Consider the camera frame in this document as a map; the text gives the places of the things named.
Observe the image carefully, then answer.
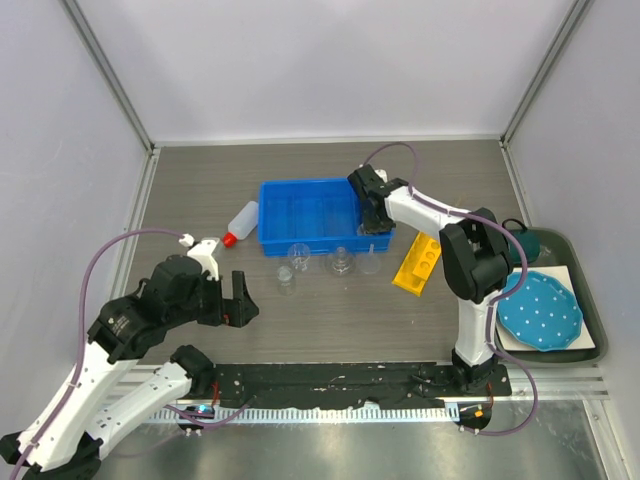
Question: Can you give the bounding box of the round glass flask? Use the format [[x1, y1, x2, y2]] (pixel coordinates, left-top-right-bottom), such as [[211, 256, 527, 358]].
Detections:
[[325, 246, 355, 276]]

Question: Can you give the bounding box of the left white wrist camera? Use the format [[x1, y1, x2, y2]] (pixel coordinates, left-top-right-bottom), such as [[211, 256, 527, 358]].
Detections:
[[178, 234, 221, 281]]

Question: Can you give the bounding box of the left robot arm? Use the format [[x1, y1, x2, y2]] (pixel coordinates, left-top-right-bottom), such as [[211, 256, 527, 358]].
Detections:
[[1, 255, 259, 479]]

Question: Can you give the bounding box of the small glass bottle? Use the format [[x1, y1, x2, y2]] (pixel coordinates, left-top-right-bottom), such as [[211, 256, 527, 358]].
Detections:
[[276, 265, 296, 296]]

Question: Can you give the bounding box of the white slotted cable duct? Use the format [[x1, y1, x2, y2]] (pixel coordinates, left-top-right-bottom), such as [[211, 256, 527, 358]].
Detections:
[[85, 403, 460, 425]]

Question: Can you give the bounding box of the white square board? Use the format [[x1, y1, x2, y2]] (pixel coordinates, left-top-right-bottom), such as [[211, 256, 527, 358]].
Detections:
[[483, 264, 598, 352]]

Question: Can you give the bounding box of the yellow test tube rack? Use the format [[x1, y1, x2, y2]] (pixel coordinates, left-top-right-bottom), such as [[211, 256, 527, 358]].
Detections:
[[392, 232, 441, 297]]

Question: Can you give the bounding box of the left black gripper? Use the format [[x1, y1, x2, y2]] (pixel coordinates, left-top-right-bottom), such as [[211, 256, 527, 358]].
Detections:
[[169, 268, 259, 326]]

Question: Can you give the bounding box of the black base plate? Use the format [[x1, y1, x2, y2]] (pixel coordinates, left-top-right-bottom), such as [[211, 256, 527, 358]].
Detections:
[[182, 362, 512, 410]]

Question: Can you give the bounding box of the blue plastic divided bin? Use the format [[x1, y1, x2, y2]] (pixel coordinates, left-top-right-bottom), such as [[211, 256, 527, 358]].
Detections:
[[257, 177, 394, 257]]

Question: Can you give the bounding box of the clear plastic funnel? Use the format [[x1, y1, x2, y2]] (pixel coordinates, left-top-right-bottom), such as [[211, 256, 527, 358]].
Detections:
[[358, 244, 381, 275]]

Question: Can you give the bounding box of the white squeeze bottle red cap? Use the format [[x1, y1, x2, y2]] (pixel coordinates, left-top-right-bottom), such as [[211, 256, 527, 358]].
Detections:
[[222, 201, 259, 248]]

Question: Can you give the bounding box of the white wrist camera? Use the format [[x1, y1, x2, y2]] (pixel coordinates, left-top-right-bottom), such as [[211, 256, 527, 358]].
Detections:
[[374, 169, 388, 182], [178, 234, 221, 281]]

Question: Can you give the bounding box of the teal object with black cord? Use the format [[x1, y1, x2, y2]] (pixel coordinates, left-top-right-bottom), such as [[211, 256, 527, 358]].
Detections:
[[502, 218, 541, 264]]

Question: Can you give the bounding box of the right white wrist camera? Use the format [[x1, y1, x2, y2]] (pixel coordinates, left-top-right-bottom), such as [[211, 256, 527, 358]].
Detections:
[[374, 169, 388, 182]]

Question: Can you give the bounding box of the glass beaker with spout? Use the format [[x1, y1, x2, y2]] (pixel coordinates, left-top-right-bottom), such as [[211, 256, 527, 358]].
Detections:
[[288, 242, 311, 273]]

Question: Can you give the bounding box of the blue round plate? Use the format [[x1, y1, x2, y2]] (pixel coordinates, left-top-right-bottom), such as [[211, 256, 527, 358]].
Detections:
[[493, 269, 586, 352]]

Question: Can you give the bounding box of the dark green tray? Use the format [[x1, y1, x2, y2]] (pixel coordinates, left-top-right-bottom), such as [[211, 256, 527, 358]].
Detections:
[[472, 227, 610, 369]]

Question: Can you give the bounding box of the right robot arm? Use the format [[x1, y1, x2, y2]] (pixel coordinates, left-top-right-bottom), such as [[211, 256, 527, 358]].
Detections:
[[348, 165, 513, 395]]

